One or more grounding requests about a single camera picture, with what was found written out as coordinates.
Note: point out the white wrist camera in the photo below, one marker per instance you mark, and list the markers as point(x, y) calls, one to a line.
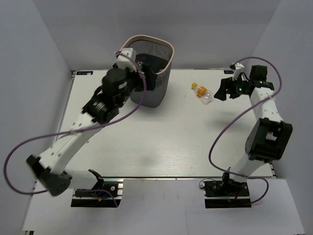
point(126, 58)
point(238, 69)

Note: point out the orange cap juice bottle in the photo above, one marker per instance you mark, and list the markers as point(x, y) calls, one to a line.
point(202, 93)

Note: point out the grey mesh waste bin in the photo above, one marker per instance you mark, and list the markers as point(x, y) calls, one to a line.
point(158, 55)

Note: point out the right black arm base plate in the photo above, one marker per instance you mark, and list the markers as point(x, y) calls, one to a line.
point(217, 197)

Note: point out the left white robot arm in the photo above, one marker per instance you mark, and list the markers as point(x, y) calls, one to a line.
point(50, 167)

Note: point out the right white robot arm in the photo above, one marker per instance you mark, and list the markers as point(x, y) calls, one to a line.
point(269, 137)

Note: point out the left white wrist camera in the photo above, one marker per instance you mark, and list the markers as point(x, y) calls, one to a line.
point(126, 58)

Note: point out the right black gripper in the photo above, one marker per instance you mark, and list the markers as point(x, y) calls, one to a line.
point(227, 83)

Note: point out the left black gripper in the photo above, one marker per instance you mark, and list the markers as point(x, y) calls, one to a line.
point(141, 81)

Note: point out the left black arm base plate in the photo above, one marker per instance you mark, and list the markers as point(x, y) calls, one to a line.
point(107, 194)

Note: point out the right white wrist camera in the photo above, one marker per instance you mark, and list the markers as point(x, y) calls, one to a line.
point(238, 69)

